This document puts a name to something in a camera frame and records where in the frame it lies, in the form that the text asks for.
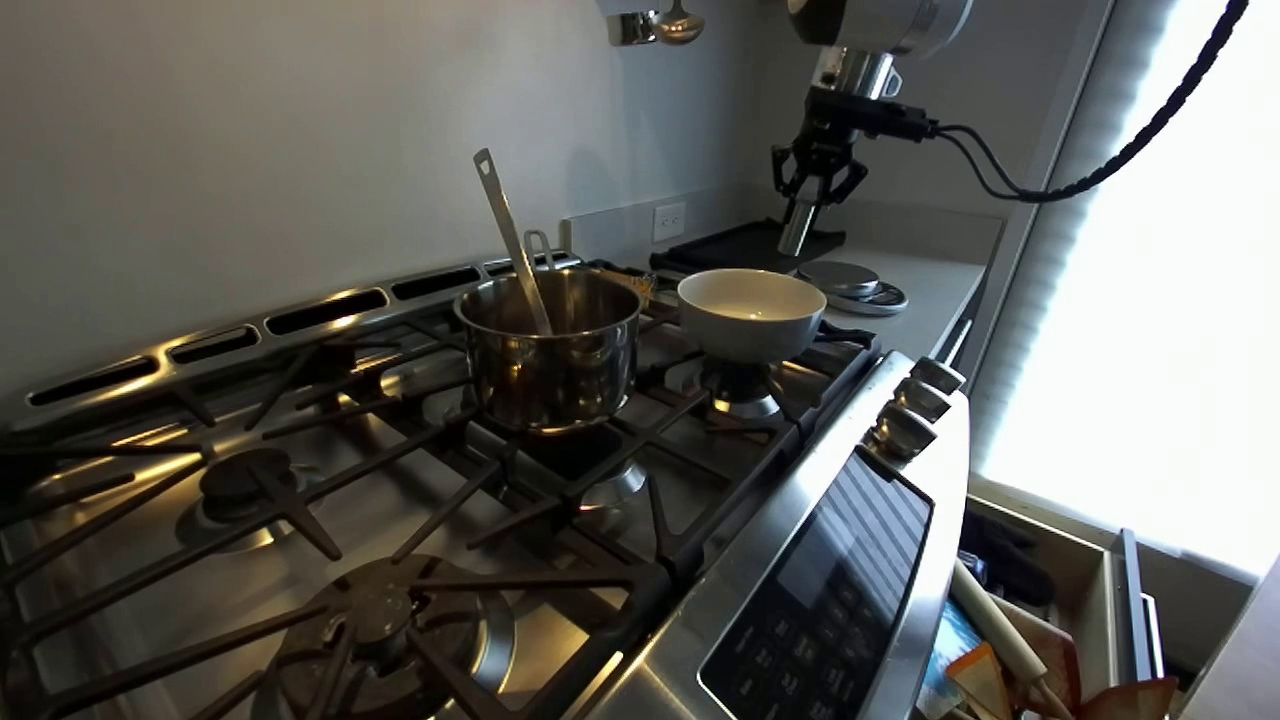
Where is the white bowl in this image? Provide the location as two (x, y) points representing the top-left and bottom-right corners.
(677, 268), (829, 365)

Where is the stainless steel pot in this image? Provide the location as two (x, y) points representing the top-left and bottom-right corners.
(454, 230), (647, 434)

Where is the stainless steel stove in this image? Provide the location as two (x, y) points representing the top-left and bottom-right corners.
(0, 250), (973, 720)

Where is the burner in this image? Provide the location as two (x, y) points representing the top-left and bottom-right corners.
(175, 447), (313, 553)
(698, 360), (787, 422)
(272, 553), (517, 720)

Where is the silver cylindrical shaker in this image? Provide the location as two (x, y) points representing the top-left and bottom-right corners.
(777, 197), (824, 259)

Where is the long metal spoon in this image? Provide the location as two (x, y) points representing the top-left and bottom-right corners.
(472, 148), (555, 337)

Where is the stove knob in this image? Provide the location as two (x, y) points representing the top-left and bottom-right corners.
(864, 402), (938, 466)
(911, 356), (967, 395)
(892, 377), (951, 422)

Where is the window with blinds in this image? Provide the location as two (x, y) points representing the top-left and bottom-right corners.
(968, 0), (1280, 583)

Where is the orange spatula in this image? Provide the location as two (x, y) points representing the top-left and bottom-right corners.
(944, 642), (1015, 720)

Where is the hanging metal ladle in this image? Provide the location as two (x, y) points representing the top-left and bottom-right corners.
(655, 0), (707, 46)

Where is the hanging metal cup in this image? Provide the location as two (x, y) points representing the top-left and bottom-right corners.
(598, 0), (662, 48)

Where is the black mat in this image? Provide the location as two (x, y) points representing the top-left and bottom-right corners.
(649, 218), (847, 277)

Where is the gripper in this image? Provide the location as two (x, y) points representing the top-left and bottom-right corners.
(770, 124), (870, 208)

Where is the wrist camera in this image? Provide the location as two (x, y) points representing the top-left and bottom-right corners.
(806, 86), (941, 143)

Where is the wooden rolling pin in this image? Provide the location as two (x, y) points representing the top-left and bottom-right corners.
(948, 558), (1077, 720)

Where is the drawer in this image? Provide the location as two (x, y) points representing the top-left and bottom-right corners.
(915, 493), (1171, 720)

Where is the round silver kitchen scale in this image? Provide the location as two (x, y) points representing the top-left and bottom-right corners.
(796, 260), (910, 318)

